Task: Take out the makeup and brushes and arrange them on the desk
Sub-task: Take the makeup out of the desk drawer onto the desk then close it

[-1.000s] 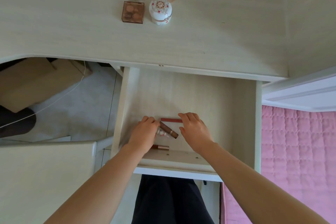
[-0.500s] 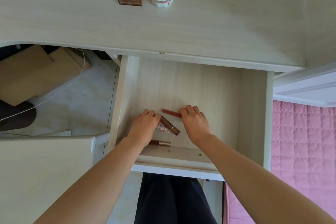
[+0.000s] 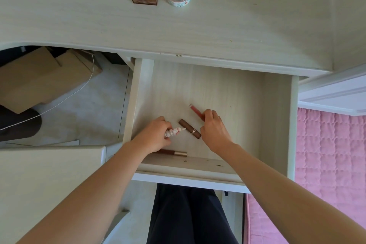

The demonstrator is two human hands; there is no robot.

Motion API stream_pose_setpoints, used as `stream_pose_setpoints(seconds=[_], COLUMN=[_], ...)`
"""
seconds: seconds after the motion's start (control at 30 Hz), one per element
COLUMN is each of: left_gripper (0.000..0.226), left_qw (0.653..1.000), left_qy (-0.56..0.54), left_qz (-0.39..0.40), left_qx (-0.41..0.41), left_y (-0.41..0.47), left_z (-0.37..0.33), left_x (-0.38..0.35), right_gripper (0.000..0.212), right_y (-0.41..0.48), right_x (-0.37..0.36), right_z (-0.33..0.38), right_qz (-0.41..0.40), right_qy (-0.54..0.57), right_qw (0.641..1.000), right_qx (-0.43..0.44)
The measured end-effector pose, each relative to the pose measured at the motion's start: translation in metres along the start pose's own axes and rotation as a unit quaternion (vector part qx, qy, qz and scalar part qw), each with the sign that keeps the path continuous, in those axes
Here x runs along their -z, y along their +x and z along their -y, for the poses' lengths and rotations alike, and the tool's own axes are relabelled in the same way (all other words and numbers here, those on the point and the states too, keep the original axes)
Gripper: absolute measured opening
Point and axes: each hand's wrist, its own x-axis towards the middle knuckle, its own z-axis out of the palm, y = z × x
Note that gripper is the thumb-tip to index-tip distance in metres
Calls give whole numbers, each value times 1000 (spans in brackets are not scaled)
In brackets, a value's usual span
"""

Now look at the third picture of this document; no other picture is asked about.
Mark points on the person's left hand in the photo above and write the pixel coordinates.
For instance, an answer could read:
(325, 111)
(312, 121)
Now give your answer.
(151, 136)

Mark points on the person's right hand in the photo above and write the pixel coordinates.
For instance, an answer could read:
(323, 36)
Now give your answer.
(218, 133)

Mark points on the pink cat lip tube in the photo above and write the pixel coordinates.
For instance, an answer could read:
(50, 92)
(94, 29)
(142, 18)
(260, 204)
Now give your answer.
(177, 131)

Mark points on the rose gold brown lipstick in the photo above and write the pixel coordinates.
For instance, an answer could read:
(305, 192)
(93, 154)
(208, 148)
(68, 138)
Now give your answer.
(188, 128)

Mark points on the red lip gloss tube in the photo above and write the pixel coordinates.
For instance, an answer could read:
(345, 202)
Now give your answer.
(196, 110)

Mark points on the white wooden drawer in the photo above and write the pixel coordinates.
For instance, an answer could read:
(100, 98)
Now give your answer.
(228, 95)

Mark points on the person's right forearm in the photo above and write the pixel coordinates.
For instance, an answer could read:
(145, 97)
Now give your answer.
(286, 195)

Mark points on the person's left forearm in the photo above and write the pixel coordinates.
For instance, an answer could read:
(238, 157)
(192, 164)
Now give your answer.
(91, 195)

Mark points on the person's black trousers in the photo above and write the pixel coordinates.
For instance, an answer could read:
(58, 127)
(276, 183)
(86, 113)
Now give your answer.
(186, 218)

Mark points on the brown cardboard box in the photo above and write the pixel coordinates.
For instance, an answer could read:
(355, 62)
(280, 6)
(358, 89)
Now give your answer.
(34, 80)

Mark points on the pink quilted mat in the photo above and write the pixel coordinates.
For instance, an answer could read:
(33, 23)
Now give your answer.
(328, 152)

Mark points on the cream wooden chair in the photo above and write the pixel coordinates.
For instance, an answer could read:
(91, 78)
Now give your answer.
(34, 172)

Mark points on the light wooden side panel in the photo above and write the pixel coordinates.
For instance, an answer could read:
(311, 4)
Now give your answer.
(348, 9)

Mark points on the white panelled bed frame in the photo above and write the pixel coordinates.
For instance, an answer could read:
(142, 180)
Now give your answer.
(331, 95)

